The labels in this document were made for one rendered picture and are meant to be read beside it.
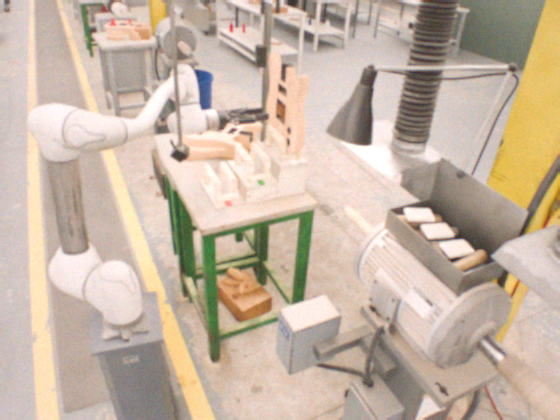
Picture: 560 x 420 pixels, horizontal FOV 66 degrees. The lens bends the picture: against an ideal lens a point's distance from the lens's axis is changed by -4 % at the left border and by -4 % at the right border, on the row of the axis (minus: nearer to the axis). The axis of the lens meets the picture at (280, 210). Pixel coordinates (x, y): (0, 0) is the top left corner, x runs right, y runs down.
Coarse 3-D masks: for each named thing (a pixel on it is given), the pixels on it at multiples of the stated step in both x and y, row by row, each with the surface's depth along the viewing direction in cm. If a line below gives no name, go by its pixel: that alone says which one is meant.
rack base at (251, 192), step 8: (232, 160) 224; (256, 160) 225; (232, 168) 218; (240, 168) 218; (256, 168) 218; (240, 176) 211; (272, 176) 213; (240, 184) 210; (248, 184) 205; (256, 184) 206; (272, 184) 208; (240, 192) 213; (248, 192) 205; (256, 192) 207; (264, 192) 209; (272, 192) 211; (248, 200) 207; (256, 200) 209; (264, 200) 211
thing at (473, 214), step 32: (448, 192) 116; (480, 192) 106; (384, 224) 120; (416, 224) 116; (448, 224) 118; (480, 224) 108; (512, 224) 100; (416, 256) 111; (448, 256) 103; (480, 256) 105
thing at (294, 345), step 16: (304, 304) 131; (320, 304) 131; (288, 320) 125; (304, 320) 126; (320, 320) 126; (336, 320) 128; (288, 336) 126; (304, 336) 125; (320, 336) 129; (288, 352) 129; (304, 352) 129; (288, 368) 132; (304, 368) 134; (336, 368) 136
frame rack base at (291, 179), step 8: (264, 144) 223; (272, 144) 223; (272, 152) 216; (272, 160) 211; (296, 160) 210; (304, 160) 211; (272, 168) 213; (280, 168) 205; (288, 168) 207; (296, 168) 209; (304, 168) 211; (280, 176) 208; (288, 176) 210; (296, 176) 212; (304, 176) 214; (280, 184) 210; (288, 184) 212; (296, 184) 214; (304, 184) 216; (280, 192) 213; (288, 192) 215; (296, 192) 217
